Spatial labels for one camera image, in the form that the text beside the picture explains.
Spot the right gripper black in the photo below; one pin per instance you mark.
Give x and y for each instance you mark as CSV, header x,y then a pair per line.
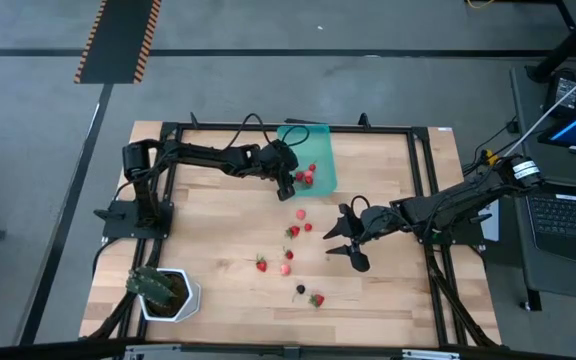
x,y
375,222

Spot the green cactus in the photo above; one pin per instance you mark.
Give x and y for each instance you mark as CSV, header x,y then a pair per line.
x,y
148,287

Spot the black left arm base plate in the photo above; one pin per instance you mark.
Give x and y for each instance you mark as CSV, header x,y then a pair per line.
x,y
110,231

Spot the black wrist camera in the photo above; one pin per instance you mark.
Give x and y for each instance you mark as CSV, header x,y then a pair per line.
x,y
360,262
286,193

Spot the thin white rod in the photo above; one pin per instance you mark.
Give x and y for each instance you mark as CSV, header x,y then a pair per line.
x,y
543,121

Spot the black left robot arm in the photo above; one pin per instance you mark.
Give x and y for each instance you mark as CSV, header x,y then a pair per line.
x,y
203,155

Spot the grey side desk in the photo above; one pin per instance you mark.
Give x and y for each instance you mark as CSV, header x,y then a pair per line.
x,y
523,125

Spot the black mat with orange stripes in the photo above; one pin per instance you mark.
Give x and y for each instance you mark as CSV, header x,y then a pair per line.
x,y
118,40

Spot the small red round fruit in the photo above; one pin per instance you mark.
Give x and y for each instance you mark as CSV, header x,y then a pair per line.
x,y
308,227

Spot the slanted black floor tape strip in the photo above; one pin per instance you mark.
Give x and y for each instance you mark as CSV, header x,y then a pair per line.
x,y
47,280

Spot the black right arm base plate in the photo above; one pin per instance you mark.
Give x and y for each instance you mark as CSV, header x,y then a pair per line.
x,y
470,239

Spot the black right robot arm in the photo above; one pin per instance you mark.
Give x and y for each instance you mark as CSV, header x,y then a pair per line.
x,y
448,205

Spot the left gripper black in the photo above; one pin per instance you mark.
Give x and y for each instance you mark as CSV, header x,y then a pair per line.
x,y
278,160

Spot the teal plastic tupperware container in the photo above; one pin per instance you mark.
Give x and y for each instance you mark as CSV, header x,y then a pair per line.
x,y
320,145

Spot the silver metal bracket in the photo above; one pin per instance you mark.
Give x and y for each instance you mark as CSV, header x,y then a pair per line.
x,y
430,355
153,352

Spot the small white label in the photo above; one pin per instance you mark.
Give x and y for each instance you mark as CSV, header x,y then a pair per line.
x,y
444,129

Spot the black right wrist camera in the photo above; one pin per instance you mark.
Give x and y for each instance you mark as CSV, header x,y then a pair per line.
x,y
360,262

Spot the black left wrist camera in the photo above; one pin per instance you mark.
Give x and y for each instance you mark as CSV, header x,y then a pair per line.
x,y
286,193

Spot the black power adapter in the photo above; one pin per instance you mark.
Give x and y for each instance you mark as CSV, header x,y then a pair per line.
x,y
563,92

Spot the white hexagonal plant pot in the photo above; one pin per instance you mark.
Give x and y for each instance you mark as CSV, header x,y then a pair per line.
x,y
194,295

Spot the dark grey laptop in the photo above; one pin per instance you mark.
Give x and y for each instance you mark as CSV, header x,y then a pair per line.
x,y
568,225

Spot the black stand pole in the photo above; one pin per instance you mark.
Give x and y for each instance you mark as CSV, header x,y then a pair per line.
x,y
568,45

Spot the red cherry with stem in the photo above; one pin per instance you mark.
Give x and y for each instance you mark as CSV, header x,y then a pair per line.
x,y
312,167

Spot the black metal table frame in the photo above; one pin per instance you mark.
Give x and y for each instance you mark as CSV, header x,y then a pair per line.
x,y
203,127

